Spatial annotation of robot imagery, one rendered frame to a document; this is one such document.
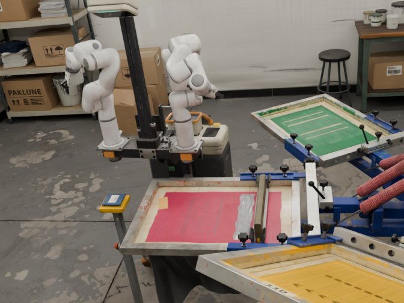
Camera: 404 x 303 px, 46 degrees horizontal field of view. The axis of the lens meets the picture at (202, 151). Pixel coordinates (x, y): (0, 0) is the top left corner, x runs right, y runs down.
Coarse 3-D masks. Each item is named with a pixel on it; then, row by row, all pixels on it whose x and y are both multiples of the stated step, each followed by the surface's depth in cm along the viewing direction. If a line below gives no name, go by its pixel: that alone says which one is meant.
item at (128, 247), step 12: (156, 180) 258; (168, 180) 257; (180, 180) 255; (192, 180) 254; (204, 180) 252; (216, 180) 251; (228, 180) 250; (240, 180) 248; (252, 180) 247; (276, 180) 244; (288, 180) 243; (144, 204) 239; (144, 216) 234; (300, 216) 216; (132, 228) 222; (300, 228) 208; (132, 240) 217; (132, 252) 211; (144, 252) 210; (156, 252) 209; (168, 252) 207; (180, 252) 206; (192, 252) 205; (204, 252) 204; (216, 252) 203
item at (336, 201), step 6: (318, 198) 218; (336, 198) 216; (342, 198) 215; (348, 198) 215; (354, 198) 214; (336, 204) 212; (342, 204) 212; (348, 204) 211; (354, 204) 211; (342, 210) 213; (348, 210) 213; (354, 210) 212
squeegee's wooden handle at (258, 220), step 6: (264, 174) 237; (264, 180) 233; (264, 186) 228; (258, 192) 224; (264, 192) 225; (258, 198) 220; (264, 198) 224; (258, 204) 216; (264, 204) 223; (258, 210) 211; (258, 216) 208; (258, 222) 204; (258, 228) 204; (258, 234) 206
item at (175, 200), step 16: (176, 192) 252; (192, 192) 250; (208, 192) 248; (224, 192) 246; (240, 192) 245; (256, 192) 243; (272, 192) 241; (176, 208) 239; (224, 208) 234; (272, 208) 230
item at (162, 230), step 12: (156, 216) 235; (168, 216) 233; (228, 216) 228; (252, 216) 226; (276, 216) 223; (156, 228) 226; (168, 228) 225; (228, 228) 220; (276, 228) 216; (156, 240) 218; (168, 240) 217; (180, 240) 216; (192, 240) 215; (204, 240) 214; (216, 240) 213; (228, 240) 212; (276, 240) 208
